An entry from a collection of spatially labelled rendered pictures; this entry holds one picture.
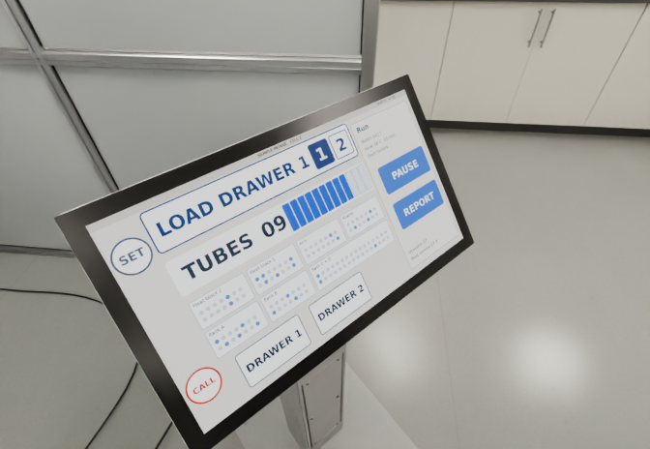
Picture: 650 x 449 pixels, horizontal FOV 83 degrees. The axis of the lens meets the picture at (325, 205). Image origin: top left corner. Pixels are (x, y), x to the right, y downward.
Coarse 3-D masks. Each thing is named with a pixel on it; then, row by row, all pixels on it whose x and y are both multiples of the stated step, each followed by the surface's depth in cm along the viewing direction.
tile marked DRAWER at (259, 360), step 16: (288, 320) 48; (272, 336) 47; (288, 336) 48; (304, 336) 49; (240, 352) 45; (256, 352) 46; (272, 352) 47; (288, 352) 48; (240, 368) 45; (256, 368) 46; (272, 368) 47; (256, 384) 46
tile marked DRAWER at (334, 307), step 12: (360, 276) 53; (336, 288) 51; (348, 288) 52; (360, 288) 53; (324, 300) 51; (336, 300) 51; (348, 300) 52; (360, 300) 53; (312, 312) 50; (324, 312) 50; (336, 312) 51; (348, 312) 52; (324, 324) 50; (336, 324) 51
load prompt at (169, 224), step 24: (312, 144) 51; (336, 144) 53; (240, 168) 46; (264, 168) 48; (288, 168) 49; (312, 168) 51; (192, 192) 43; (216, 192) 45; (240, 192) 46; (264, 192) 48; (144, 216) 41; (168, 216) 42; (192, 216) 43; (216, 216) 45; (168, 240) 42
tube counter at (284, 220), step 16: (336, 176) 52; (352, 176) 54; (368, 176) 55; (304, 192) 50; (320, 192) 51; (336, 192) 52; (352, 192) 54; (272, 208) 48; (288, 208) 49; (304, 208) 50; (320, 208) 51; (336, 208) 52; (256, 224) 47; (272, 224) 48; (288, 224) 49; (304, 224) 50; (272, 240) 48
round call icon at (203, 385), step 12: (192, 372) 42; (204, 372) 43; (216, 372) 44; (180, 384) 42; (192, 384) 42; (204, 384) 43; (216, 384) 43; (192, 396) 42; (204, 396) 43; (216, 396) 43; (192, 408) 42
